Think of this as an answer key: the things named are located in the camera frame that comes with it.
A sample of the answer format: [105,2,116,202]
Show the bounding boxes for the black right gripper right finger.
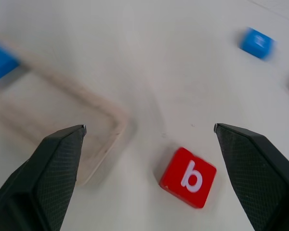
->
[213,123,289,231]

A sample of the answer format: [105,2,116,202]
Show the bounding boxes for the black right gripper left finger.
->
[0,124,88,231]

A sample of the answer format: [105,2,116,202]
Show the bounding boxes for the red letter b block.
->
[158,147,217,209]

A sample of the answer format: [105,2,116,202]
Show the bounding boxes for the light wooden tray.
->
[0,32,131,186]

